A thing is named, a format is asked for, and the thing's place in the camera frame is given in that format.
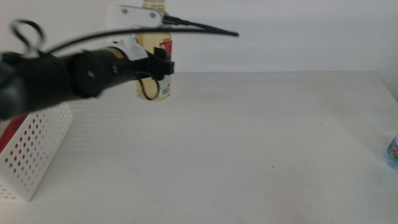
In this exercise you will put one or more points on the red cola can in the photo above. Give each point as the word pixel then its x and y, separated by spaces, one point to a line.
pixel 9 133

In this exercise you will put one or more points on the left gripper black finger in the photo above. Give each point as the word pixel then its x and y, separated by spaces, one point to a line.
pixel 163 68

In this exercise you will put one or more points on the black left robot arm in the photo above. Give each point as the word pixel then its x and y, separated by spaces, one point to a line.
pixel 40 81

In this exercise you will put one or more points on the white perforated plastic basket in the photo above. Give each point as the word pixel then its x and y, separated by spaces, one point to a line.
pixel 69 119

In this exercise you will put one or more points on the yellow liquid bottle green label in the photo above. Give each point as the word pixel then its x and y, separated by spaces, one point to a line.
pixel 164 90

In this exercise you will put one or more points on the clear water bottle blue cap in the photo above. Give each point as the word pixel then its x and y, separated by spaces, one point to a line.
pixel 392 152

